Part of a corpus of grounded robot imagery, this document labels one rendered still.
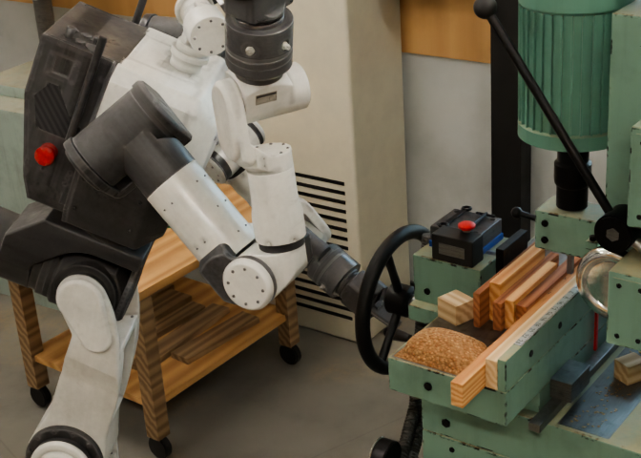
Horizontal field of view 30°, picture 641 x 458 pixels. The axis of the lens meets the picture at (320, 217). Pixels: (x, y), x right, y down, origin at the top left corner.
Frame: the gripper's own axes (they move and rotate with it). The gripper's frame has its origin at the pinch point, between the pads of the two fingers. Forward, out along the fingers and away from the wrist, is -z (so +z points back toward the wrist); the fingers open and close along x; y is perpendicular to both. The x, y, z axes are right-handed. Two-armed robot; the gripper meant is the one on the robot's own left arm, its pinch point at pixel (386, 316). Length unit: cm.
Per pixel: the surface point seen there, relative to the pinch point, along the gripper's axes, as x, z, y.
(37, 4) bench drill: -90, 171, 50
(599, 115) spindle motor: 70, -15, 13
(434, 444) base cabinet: 19.8, -25.7, -22.9
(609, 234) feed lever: 66, -28, 0
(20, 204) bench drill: -133, 140, 12
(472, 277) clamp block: 36.0, -12.9, -2.5
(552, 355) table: 42, -32, -8
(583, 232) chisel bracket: 51, -23, 8
